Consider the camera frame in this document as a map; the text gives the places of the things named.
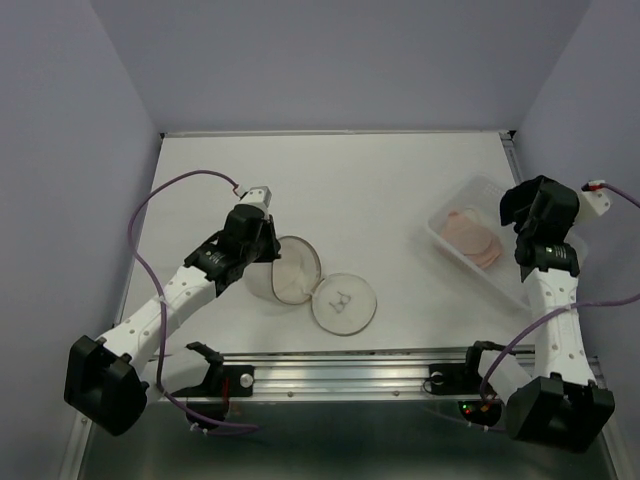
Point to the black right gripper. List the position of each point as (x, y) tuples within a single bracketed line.
[(573, 218)]

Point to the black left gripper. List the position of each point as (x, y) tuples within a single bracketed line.
[(273, 246)]

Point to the white mesh laundry bag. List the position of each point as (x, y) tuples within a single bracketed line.
[(342, 304)]

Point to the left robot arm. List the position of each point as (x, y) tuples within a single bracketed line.
[(104, 378)]

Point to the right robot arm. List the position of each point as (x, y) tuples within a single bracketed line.
[(542, 376)]

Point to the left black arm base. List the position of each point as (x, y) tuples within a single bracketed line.
[(201, 384)]

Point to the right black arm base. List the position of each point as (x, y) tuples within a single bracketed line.
[(463, 379)]

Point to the white perforated plastic basket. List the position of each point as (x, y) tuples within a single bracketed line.
[(483, 194)]

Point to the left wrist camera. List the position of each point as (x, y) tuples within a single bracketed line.
[(258, 197)]

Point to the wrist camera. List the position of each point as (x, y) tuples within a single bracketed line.
[(594, 202), (258, 197)]

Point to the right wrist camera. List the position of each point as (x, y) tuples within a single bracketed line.
[(594, 202)]

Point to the aluminium mounting rail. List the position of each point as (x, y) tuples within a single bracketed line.
[(385, 375)]

